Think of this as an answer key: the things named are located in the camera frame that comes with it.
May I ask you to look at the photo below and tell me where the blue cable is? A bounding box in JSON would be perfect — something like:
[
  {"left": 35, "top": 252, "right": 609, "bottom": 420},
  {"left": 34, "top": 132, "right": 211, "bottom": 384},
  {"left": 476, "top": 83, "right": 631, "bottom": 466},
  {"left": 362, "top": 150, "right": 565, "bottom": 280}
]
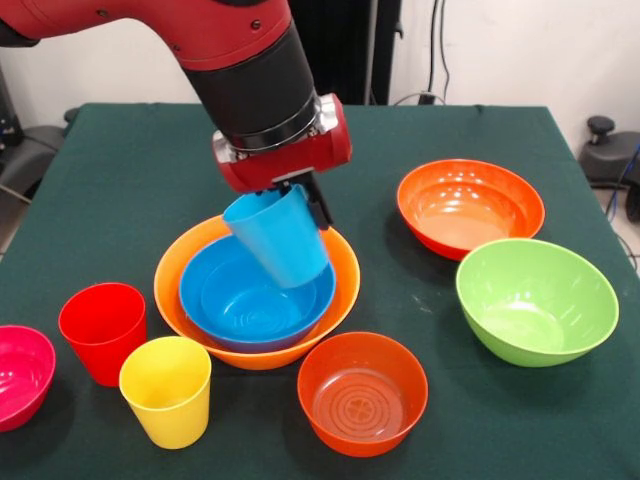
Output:
[{"left": 604, "top": 142, "right": 640, "bottom": 221}]

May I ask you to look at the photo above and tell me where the small red bowl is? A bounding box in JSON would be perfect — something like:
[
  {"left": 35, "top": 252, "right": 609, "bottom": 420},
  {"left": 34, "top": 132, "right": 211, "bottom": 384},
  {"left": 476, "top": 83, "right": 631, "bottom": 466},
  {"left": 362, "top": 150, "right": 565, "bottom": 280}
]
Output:
[{"left": 296, "top": 331, "right": 430, "bottom": 458}]

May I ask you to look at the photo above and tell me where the wide red bowl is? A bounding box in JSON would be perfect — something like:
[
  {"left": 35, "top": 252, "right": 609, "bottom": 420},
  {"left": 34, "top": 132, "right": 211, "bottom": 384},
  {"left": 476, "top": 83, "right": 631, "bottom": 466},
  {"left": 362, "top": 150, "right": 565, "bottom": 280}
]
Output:
[{"left": 396, "top": 158, "right": 546, "bottom": 262}]

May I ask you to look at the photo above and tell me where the pink bowl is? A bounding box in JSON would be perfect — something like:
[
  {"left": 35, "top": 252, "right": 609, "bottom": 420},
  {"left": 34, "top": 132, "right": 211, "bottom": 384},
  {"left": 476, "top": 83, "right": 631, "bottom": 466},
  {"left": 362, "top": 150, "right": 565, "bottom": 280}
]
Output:
[{"left": 0, "top": 324, "right": 57, "bottom": 433}]

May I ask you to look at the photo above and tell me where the large orange bowl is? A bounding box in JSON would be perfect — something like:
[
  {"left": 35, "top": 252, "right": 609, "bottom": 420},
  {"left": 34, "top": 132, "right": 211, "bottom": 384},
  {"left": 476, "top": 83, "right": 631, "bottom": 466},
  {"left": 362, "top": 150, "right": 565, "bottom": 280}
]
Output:
[{"left": 153, "top": 214, "right": 361, "bottom": 370}]

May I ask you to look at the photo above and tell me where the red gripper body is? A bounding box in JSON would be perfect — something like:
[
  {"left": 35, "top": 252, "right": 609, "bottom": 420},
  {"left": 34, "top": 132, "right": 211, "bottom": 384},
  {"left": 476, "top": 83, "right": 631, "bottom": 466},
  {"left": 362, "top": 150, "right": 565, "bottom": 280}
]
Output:
[{"left": 214, "top": 92, "right": 353, "bottom": 195}]

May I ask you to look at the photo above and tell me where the green bowl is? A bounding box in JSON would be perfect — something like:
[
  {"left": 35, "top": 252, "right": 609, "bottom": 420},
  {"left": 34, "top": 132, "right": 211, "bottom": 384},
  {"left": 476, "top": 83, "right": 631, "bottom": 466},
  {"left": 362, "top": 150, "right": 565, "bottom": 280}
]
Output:
[{"left": 455, "top": 238, "right": 620, "bottom": 369}]

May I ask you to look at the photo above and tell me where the small blue bowl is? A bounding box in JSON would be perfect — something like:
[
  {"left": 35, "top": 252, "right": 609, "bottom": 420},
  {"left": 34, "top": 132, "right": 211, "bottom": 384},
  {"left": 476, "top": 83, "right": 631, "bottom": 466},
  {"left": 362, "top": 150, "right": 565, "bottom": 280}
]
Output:
[{"left": 199, "top": 257, "right": 319, "bottom": 337}]

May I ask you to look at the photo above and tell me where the yellow cup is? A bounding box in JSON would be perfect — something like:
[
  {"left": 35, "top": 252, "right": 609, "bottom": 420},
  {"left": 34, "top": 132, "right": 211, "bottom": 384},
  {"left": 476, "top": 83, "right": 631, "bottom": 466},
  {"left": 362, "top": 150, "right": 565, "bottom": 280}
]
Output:
[{"left": 118, "top": 335, "right": 213, "bottom": 450}]

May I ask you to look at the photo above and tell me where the black hanging cable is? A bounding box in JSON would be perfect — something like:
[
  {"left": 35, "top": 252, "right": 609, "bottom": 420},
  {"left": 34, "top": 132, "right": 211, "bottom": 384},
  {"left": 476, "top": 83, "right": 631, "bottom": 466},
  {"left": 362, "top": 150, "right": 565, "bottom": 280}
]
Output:
[{"left": 427, "top": 0, "right": 451, "bottom": 104}]

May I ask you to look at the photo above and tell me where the dark green tablecloth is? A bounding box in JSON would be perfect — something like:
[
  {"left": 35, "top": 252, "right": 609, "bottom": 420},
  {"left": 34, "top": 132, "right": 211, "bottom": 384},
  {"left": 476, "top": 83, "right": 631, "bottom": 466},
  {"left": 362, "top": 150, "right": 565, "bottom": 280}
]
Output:
[{"left": 0, "top": 102, "right": 640, "bottom": 480}]

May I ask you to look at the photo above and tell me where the red cup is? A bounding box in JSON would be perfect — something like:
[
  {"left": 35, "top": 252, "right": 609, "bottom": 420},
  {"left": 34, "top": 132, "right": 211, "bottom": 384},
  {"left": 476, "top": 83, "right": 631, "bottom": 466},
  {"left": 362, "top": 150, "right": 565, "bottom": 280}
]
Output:
[{"left": 57, "top": 282, "right": 148, "bottom": 389}]

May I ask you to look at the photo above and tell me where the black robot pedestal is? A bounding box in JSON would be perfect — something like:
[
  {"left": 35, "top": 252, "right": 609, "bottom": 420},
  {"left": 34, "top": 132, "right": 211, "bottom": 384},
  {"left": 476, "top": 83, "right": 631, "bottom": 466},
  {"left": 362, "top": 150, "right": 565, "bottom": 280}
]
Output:
[{"left": 294, "top": 0, "right": 404, "bottom": 105}]

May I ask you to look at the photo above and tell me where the blue cup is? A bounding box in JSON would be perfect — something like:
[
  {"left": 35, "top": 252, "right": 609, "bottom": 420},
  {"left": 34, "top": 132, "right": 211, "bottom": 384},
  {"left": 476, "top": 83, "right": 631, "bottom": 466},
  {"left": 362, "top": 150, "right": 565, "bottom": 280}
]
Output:
[{"left": 222, "top": 183, "right": 331, "bottom": 290}]

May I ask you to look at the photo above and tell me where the black caster base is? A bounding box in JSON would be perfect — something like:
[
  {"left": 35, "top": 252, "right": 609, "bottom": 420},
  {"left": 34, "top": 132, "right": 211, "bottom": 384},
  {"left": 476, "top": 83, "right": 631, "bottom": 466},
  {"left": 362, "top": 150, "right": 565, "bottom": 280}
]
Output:
[
  {"left": 579, "top": 115, "right": 640, "bottom": 186},
  {"left": 0, "top": 123, "right": 66, "bottom": 186}
]

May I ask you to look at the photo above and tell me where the large blue bowl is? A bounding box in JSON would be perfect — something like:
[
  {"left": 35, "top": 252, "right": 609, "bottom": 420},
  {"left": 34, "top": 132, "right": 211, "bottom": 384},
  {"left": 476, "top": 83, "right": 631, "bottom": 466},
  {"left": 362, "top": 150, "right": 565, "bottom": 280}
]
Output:
[{"left": 178, "top": 233, "right": 337, "bottom": 354}]

